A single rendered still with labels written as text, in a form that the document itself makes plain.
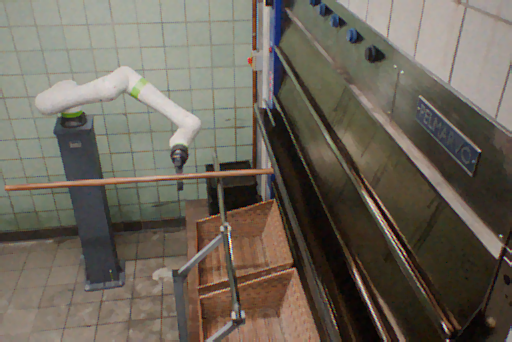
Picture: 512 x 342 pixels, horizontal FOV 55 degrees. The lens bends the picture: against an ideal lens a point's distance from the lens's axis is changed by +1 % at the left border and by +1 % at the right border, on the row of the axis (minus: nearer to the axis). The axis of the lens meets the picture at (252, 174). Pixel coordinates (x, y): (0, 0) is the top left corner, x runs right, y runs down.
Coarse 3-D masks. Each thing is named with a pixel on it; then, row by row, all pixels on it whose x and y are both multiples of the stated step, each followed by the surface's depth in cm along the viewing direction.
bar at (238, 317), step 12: (216, 156) 259; (216, 168) 248; (216, 180) 239; (228, 228) 206; (216, 240) 208; (228, 240) 199; (204, 252) 210; (228, 252) 192; (192, 264) 213; (228, 264) 187; (180, 276) 214; (180, 288) 217; (180, 300) 221; (180, 312) 225; (240, 312) 166; (180, 324) 229; (228, 324) 168; (240, 324) 166; (180, 336) 233; (216, 336) 169
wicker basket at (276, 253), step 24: (216, 216) 283; (240, 216) 286; (240, 240) 291; (264, 240) 289; (216, 264) 273; (240, 264) 274; (264, 264) 273; (288, 264) 237; (216, 288) 240; (264, 288) 244
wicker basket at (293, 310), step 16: (288, 272) 232; (240, 288) 233; (256, 288) 235; (272, 288) 236; (288, 288) 236; (208, 304) 235; (224, 304) 237; (256, 304) 240; (272, 304) 242; (288, 304) 233; (304, 304) 215; (208, 320) 239; (224, 320) 239; (256, 320) 239; (272, 320) 239; (288, 320) 230; (304, 320) 212; (208, 336) 230; (256, 336) 231; (272, 336) 231; (288, 336) 227; (304, 336) 210
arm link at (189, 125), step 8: (144, 88) 256; (152, 88) 258; (144, 96) 257; (152, 96) 257; (160, 96) 258; (144, 104) 261; (152, 104) 258; (160, 104) 258; (168, 104) 258; (176, 104) 261; (160, 112) 260; (168, 112) 258; (176, 112) 258; (184, 112) 259; (176, 120) 259; (184, 120) 258; (192, 120) 258; (184, 128) 259; (192, 128) 258; (200, 128) 261; (184, 136) 260; (192, 136) 261
